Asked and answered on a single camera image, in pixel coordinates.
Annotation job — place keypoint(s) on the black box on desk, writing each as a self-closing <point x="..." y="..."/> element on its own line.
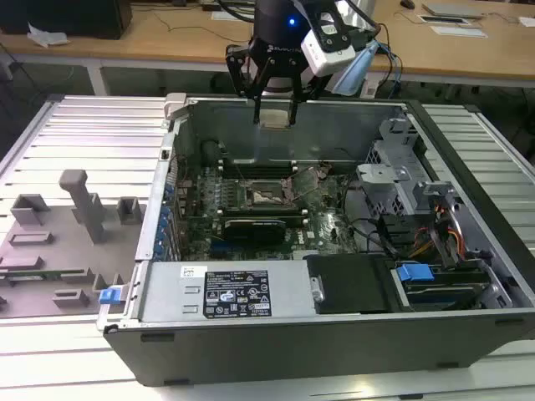
<point x="62" y="16"/>

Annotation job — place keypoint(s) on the black RAM slot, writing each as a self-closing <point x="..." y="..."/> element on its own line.
<point x="259" y="169"/>
<point x="263" y="213"/>
<point x="259" y="165"/>
<point x="263" y="216"/>
<point x="259" y="162"/>
<point x="259" y="173"/>
<point x="263" y="210"/>
<point x="299" y="221"/>

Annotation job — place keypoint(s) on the black computer mouse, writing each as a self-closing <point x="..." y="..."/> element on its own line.
<point x="406" y="3"/>

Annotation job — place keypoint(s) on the white crumpled paper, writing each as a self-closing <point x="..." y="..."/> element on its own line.
<point x="48" y="37"/>

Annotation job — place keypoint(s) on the metal locking lever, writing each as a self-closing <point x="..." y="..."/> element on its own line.
<point x="241" y="177"/>

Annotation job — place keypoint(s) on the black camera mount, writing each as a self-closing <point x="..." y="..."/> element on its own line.
<point x="343" y="27"/>

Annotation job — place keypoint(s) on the green RAM stick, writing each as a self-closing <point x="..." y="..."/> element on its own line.
<point x="42" y="273"/>

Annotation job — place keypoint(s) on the silver power supply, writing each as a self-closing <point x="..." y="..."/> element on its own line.
<point x="167" y="292"/>

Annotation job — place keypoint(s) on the grey parts rack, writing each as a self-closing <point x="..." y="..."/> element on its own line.
<point x="62" y="250"/>

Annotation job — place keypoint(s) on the black plastic shroud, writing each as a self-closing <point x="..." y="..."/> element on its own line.
<point x="351" y="284"/>

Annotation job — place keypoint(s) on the black and grey PC case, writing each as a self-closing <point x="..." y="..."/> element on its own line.
<point x="251" y="355"/>

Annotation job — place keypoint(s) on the blue case latch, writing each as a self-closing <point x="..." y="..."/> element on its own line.
<point x="109" y="295"/>

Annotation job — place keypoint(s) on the silver CPU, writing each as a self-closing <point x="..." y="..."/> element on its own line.
<point x="276" y="118"/>

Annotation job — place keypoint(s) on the grey corner bracket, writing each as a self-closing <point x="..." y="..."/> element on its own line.
<point x="175" y="104"/>

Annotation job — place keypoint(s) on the grey laptop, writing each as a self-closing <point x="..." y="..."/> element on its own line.
<point x="453" y="9"/>

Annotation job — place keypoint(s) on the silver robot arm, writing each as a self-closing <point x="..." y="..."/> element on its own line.
<point x="364" y="10"/>

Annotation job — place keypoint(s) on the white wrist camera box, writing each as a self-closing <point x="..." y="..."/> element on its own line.
<point x="328" y="56"/>

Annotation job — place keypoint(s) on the black graphics card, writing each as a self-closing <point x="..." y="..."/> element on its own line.
<point x="255" y="234"/>

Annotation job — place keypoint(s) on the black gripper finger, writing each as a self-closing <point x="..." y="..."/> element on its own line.
<point x="293" y="83"/>
<point x="238" y="71"/>

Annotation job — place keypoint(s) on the hard disk in blue carrier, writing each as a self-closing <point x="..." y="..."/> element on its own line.
<point x="414" y="274"/>

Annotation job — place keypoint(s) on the CPU socket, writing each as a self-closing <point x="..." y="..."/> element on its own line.
<point x="263" y="199"/>

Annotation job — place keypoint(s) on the green motherboard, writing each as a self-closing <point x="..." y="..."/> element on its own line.
<point x="330" y="238"/>

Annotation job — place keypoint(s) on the wooden desk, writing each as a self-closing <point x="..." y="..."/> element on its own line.
<point x="167" y="46"/>

